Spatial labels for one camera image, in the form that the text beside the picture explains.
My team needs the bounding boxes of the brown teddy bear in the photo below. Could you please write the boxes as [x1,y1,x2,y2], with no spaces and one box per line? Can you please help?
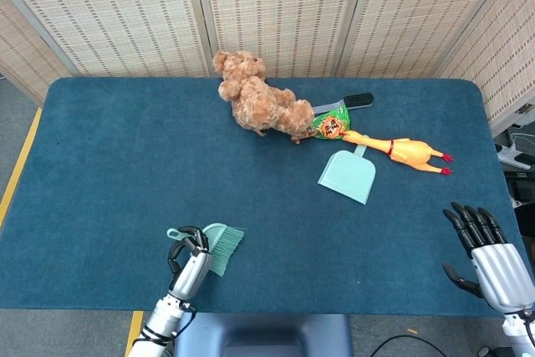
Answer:
[211,50,315,145]

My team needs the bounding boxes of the mint green dustpan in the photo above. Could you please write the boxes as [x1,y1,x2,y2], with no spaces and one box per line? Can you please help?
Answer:
[317,144,376,207]

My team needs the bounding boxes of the white power strip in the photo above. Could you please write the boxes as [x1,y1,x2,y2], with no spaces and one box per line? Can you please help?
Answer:
[495,143,535,171]

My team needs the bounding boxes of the blue felt table cover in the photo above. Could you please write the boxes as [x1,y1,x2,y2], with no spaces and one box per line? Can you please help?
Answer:
[0,76,535,319]

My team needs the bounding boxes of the black equipment case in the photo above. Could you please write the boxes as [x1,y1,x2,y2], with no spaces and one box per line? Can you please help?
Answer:
[503,171,535,224]

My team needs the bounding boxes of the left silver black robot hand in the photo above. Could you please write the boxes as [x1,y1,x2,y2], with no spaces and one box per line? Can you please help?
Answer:
[166,225,213,302]

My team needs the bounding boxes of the green snack bag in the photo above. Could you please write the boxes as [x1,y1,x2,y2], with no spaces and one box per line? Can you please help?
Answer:
[307,106,353,141]

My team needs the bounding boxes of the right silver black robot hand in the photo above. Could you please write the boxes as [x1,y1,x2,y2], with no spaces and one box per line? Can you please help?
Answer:
[441,201,535,316]

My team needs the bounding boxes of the woven folding screen panel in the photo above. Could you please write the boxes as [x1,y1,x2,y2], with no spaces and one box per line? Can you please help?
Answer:
[0,0,218,79]
[0,0,72,107]
[436,0,535,136]
[334,0,519,80]
[191,0,371,79]

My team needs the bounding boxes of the black grey handled brush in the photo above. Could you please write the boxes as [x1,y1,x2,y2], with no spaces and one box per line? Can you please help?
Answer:
[311,92,375,115]

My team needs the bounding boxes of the yellow rubber chicken toy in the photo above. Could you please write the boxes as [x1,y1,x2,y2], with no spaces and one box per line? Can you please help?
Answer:
[340,130,455,177]

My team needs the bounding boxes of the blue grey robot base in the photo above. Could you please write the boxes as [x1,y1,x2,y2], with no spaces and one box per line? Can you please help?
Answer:
[173,313,354,357]

